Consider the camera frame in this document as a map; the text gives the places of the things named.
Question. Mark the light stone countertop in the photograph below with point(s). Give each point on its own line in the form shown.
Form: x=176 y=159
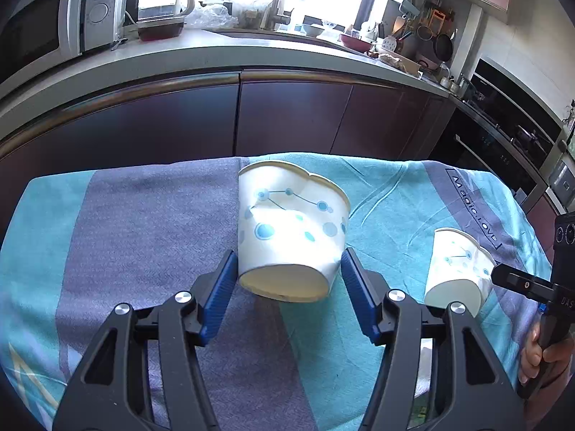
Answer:
x=202 y=54

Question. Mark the wooden tray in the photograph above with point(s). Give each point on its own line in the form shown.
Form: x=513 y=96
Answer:
x=400 y=62

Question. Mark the black built-in oven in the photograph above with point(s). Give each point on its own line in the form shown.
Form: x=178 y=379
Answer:
x=498 y=143

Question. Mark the dark base cabinets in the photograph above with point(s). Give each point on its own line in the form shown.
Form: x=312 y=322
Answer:
x=292 y=116

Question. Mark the white bowl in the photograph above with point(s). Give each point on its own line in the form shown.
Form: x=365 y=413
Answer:
x=313 y=30

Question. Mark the person's right hand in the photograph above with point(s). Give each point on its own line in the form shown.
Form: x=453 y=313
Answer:
x=530 y=359

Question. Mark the red bowl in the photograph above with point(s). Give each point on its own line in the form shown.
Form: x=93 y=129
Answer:
x=355 y=42

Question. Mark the dark lidded food container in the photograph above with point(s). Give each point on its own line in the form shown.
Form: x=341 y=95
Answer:
x=159 y=30

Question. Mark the silver microwave oven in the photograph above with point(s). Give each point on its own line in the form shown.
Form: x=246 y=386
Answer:
x=45 y=22

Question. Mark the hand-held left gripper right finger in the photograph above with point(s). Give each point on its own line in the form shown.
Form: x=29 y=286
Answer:
x=359 y=296

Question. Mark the teal grey printed tablecloth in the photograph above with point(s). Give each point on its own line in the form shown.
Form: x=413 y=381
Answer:
x=134 y=242

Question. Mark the hanging black frying pan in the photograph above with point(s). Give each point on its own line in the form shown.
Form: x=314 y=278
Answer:
x=444 y=47

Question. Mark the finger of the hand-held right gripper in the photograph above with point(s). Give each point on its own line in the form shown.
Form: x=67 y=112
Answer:
x=521 y=283

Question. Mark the dotted white paper cup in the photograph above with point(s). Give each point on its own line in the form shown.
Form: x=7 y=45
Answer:
x=458 y=269
x=287 y=233

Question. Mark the clear plastic bag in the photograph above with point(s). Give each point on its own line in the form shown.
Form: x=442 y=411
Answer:
x=211 y=17

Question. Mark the kitchen sink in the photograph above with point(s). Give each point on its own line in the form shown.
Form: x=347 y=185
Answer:
x=278 y=36

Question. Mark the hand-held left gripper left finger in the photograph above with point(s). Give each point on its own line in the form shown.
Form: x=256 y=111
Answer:
x=220 y=296

